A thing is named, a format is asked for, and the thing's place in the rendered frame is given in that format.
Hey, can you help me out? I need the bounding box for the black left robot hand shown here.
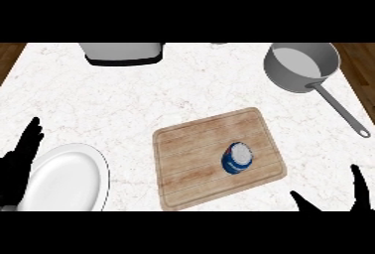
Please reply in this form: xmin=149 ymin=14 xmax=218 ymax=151
xmin=0 ymin=116 xmax=45 ymax=208

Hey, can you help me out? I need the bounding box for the grey and black appliance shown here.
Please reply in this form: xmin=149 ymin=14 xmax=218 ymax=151
xmin=78 ymin=42 xmax=166 ymax=67

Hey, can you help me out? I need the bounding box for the blue and white can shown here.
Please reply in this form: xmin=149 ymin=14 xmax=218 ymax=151
xmin=219 ymin=141 xmax=255 ymax=176

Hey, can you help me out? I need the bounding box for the grey pot with long handle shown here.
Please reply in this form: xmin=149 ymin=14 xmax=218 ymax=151
xmin=262 ymin=42 xmax=371 ymax=139

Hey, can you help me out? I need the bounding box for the wooden cutting board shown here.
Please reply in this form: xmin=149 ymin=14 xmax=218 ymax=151
xmin=150 ymin=106 xmax=287 ymax=212

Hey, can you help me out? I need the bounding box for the white oval plate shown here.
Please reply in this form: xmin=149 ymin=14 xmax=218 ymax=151
xmin=16 ymin=142 xmax=110 ymax=212

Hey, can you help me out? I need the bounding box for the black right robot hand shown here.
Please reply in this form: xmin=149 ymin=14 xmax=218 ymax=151
xmin=287 ymin=164 xmax=375 ymax=212

